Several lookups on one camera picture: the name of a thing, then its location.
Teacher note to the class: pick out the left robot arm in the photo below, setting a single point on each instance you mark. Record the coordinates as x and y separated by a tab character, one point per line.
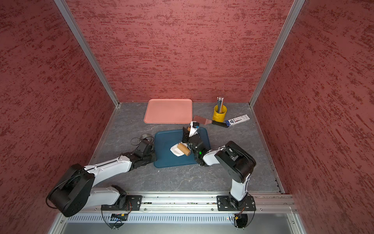
77	188

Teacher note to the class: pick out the right corner aluminium post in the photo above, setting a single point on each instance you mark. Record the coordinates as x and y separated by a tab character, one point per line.
288	24

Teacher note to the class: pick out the white blue pencil box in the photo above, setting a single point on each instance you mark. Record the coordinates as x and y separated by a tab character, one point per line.
237	120

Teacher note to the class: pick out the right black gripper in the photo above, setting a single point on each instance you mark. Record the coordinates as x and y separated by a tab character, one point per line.
185	135

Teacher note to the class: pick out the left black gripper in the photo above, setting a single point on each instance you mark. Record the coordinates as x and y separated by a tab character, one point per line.
154	157

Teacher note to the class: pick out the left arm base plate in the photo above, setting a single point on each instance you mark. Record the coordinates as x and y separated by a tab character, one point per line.
125	203

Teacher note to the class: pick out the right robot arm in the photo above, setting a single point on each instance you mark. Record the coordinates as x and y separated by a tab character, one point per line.
238	163

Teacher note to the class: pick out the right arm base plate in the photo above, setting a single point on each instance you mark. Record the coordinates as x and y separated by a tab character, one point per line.
229	203

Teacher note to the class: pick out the aluminium front rail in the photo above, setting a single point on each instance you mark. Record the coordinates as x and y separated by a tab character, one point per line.
204	202

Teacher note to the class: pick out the pink tray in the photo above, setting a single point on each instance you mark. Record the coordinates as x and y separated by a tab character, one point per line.
168	111

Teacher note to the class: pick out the corner aluminium post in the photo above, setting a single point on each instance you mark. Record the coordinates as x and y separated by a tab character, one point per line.
69	18
288	24

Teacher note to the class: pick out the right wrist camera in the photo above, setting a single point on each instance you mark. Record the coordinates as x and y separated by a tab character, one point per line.
194	127

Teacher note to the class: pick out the white dough piece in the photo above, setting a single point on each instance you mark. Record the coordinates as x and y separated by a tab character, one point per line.
176	151

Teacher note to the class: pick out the yellow cup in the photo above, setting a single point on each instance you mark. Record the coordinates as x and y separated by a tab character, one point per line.
219	116

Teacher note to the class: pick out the wooden rolling pin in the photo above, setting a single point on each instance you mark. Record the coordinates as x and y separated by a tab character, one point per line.
184	149

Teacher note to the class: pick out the left corner aluminium post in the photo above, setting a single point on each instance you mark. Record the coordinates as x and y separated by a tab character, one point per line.
69	18

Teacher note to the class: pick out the teal tray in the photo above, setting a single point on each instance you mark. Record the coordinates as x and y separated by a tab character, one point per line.
164	140

